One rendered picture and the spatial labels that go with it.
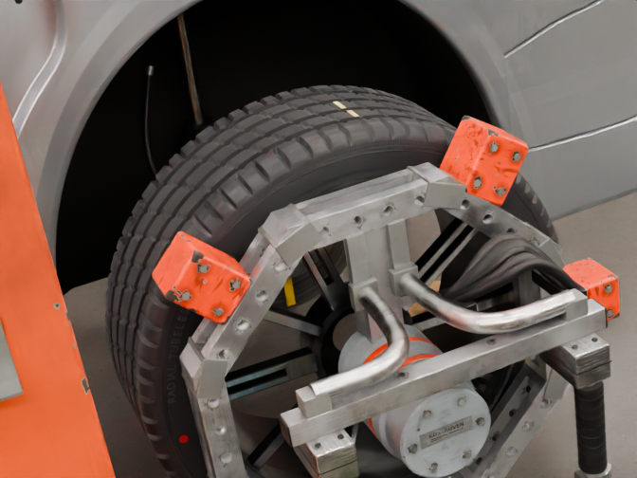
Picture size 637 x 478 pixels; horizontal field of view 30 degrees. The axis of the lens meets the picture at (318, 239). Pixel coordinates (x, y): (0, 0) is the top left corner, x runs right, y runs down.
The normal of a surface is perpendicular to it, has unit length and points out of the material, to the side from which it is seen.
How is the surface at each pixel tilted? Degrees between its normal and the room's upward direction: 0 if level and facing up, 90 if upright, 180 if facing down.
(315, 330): 90
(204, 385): 90
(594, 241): 0
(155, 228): 45
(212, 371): 90
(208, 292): 90
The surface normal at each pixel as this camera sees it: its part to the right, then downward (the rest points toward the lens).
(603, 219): -0.15, -0.88
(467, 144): -0.83, -0.25
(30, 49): 0.38, 0.37
